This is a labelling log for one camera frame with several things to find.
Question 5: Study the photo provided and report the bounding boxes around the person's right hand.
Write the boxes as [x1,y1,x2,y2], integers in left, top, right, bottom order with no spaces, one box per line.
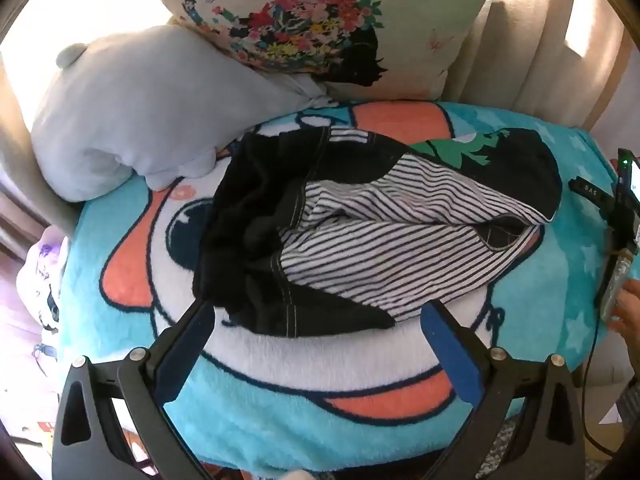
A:
[607,277,640,341]

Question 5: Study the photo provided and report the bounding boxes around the cartoon printed blanket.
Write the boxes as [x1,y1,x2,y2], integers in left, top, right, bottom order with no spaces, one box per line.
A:
[57,100,640,476]

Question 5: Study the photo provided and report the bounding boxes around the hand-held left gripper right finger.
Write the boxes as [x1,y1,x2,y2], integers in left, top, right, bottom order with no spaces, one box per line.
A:
[420,301,586,480]

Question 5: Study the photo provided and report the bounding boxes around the beige curtain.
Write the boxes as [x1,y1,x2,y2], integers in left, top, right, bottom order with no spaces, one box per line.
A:
[440,0,631,131]

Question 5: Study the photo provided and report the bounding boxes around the person's right forearm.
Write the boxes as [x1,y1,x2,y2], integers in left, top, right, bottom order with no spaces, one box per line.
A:
[616,377,640,433]

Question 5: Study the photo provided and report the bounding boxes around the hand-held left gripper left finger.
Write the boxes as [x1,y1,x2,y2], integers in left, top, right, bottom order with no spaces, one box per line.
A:
[52,299,216,480]

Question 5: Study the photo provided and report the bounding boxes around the black and striped pants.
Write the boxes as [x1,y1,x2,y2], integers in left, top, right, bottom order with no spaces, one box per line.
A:
[192,127,563,336]

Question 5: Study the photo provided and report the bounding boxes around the white plush pillow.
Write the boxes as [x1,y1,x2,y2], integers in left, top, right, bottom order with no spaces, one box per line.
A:
[31,25,331,203]

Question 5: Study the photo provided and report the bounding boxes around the white purple printed cloth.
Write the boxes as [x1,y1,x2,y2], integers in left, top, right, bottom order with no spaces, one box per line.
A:
[15,225,71,333]

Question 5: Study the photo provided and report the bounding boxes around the floral printed cushion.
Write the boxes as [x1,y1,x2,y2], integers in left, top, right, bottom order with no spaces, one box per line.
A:
[152,0,506,103]

